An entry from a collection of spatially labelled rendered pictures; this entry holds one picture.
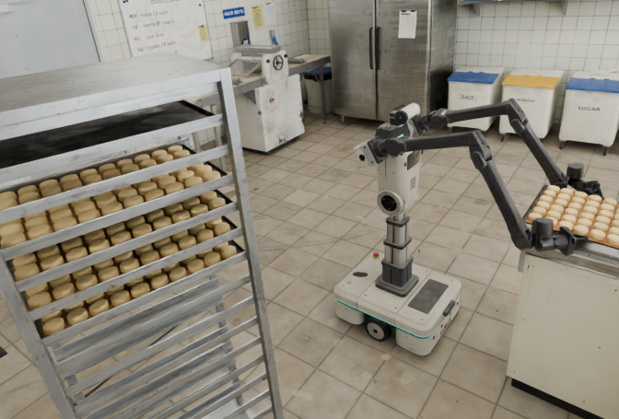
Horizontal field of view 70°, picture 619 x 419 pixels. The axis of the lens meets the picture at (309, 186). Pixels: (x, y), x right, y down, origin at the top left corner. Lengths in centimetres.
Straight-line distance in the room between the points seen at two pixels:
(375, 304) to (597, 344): 109
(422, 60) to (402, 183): 340
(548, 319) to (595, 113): 353
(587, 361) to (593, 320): 23
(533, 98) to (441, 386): 375
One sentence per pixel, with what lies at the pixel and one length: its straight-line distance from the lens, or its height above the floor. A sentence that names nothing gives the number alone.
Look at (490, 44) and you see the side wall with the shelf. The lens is 628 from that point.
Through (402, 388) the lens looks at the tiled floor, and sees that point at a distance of 263.
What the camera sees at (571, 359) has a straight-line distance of 246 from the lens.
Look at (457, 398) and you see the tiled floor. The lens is 263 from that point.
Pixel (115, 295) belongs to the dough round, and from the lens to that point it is 141.
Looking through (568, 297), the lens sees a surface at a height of 68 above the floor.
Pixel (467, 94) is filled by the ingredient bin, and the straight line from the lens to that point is 577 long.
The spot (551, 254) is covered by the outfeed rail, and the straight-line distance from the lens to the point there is 216.
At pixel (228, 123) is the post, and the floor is 167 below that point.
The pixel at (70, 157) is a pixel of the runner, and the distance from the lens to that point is 116.
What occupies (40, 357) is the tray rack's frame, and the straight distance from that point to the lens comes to 135.
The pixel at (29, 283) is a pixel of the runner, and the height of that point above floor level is 141.
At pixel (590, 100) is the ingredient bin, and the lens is 553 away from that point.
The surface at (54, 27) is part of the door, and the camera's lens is 496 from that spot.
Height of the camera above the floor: 202
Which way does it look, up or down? 26 degrees down
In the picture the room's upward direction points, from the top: 5 degrees counter-clockwise
